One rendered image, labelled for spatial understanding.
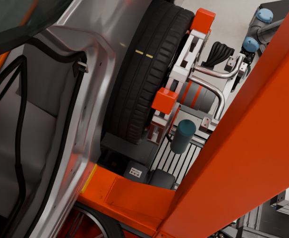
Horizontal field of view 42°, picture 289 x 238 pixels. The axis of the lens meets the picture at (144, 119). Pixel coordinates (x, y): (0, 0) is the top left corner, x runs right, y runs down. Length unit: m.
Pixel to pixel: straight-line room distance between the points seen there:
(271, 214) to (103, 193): 1.07
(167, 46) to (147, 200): 0.63
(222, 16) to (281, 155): 2.62
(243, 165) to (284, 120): 0.20
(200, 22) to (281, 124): 1.08
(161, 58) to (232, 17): 1.87
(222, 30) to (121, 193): 1.86
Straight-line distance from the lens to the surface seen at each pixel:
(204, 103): 1.69
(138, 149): 2.26
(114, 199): 1.68
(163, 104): 1.41
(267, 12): 1.93
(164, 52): 1.45
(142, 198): 1.60
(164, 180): 2.03
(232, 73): 1.65
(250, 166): 0.75
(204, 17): 1.62
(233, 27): 3.19
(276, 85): 0.52
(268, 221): 2.34
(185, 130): 1.78
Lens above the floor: 2.33
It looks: 64 degrees down
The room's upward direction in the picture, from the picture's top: 11 degrees clockwise
